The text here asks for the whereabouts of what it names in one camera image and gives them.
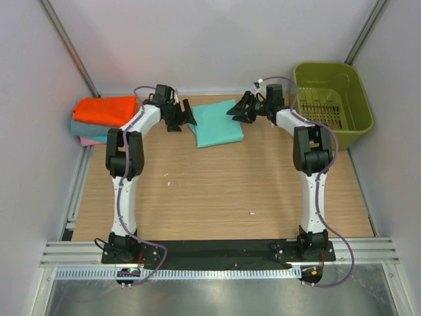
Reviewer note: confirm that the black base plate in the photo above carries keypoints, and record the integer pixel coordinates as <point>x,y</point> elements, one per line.
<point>217,255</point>

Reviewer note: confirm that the orange folded t shirt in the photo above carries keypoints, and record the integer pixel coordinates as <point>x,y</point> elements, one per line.
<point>109,111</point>

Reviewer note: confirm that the pink folded t shirt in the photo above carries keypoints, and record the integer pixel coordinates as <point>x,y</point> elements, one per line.
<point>86,142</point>

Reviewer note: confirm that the aluminium frame rail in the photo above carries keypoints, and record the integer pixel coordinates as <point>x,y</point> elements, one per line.
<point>359,250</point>

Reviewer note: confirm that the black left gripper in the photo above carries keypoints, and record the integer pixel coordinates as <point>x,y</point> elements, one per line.
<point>179,114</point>

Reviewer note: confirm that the grey folded t shirt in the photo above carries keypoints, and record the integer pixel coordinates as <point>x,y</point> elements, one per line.
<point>88,130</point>

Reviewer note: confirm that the teal t shirt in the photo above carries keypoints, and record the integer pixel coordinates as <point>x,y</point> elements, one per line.
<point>214,126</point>

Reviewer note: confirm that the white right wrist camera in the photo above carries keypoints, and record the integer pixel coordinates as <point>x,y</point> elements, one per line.
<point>258,86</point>

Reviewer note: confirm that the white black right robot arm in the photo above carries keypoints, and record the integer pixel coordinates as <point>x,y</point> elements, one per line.
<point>312,153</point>

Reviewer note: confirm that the white slotted cable duct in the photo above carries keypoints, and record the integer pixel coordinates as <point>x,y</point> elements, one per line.
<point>129,273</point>

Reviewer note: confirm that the green plastic basket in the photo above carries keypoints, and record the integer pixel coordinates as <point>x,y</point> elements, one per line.
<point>333,94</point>

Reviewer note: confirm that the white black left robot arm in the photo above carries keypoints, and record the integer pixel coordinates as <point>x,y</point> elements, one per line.
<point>125,162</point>

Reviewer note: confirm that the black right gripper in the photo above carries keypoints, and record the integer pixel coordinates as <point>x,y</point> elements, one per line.
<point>251,107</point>

